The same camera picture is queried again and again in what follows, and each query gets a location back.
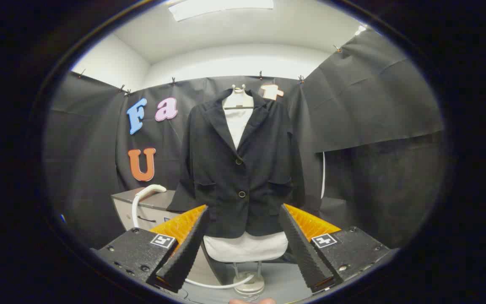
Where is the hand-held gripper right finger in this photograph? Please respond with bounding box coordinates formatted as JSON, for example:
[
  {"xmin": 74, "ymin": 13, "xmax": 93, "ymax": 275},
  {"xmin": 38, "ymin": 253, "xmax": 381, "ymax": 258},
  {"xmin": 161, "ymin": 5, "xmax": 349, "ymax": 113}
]
[{"xmin": 279, "ymin": 204, "xmax": 400, "ymax": 294}]

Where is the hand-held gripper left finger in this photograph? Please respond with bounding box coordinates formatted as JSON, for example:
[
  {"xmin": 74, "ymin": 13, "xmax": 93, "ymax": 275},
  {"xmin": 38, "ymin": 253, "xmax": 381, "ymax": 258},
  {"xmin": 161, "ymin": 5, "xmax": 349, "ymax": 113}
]
[{"xmin": 91, "ymin": 205, "xmax": 210, "ymax": 294}]

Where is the white garment steamer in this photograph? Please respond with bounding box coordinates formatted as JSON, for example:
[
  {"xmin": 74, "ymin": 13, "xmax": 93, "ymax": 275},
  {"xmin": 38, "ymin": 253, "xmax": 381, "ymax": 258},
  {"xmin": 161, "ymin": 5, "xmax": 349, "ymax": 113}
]
[{"xmin": 131, "ymin": 184, "xmax": 255, "ymax": 290}]

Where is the black blazer jacket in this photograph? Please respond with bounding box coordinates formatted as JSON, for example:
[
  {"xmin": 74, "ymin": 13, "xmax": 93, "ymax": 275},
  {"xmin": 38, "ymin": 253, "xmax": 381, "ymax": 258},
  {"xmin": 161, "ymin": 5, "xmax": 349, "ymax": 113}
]
[{"xmin": 167, "ymin": 88, "xmax": 311, "ymax": 239}]

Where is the grey cabinet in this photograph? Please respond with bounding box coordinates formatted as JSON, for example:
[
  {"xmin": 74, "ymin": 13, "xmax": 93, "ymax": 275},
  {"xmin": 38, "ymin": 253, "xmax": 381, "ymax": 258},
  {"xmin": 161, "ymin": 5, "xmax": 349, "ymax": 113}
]
[{"xmin": 111, "ymin": 188, "xmax": 223, "ymax": 287}]

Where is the metal mannequin stand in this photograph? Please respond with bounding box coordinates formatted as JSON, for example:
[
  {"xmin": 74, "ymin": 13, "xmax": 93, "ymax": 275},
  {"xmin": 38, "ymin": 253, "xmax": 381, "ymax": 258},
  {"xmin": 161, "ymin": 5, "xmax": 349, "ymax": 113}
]
[{"xmin": 232, "ymin": 261, "xmax": 266, "ymax": 296}]

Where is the white mannequin torso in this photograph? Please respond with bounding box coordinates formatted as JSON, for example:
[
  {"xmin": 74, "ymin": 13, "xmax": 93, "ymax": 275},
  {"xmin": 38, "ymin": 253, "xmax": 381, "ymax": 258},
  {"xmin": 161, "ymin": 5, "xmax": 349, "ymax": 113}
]
[{"xmin": 203, "ymin": 84, "xmax": 289, "ymax": 263}]

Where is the black backdrop cloth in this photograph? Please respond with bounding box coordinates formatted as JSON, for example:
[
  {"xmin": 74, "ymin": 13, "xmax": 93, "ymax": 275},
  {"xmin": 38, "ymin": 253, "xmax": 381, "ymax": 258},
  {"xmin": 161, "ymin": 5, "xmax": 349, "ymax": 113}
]
[{"xmin": 45, "ymin": 30, "xmax": 445, "ymax": 250}]

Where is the row of small black clips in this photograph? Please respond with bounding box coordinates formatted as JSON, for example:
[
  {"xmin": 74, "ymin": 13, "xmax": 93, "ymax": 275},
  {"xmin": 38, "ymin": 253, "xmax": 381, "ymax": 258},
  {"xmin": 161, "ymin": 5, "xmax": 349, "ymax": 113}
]
[{"xmin": 78, "ymin": 44, "xmax": 343, "ymax": 97}]

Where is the large ceiling light panel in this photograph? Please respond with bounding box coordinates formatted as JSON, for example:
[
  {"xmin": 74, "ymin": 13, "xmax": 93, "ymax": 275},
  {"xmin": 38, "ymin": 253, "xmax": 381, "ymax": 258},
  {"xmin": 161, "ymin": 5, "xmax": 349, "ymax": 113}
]
[{"xmin": 168, "ymin": 0, "xmax": 275, "ymax": 22}]

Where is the thin white cable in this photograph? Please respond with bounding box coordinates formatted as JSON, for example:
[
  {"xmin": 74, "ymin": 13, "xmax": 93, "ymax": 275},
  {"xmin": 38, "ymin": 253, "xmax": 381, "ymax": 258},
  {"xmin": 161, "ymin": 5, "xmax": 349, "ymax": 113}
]
[{"xmin": 320, "ymin": 151, "xmax": 327, "ymax": 200}]

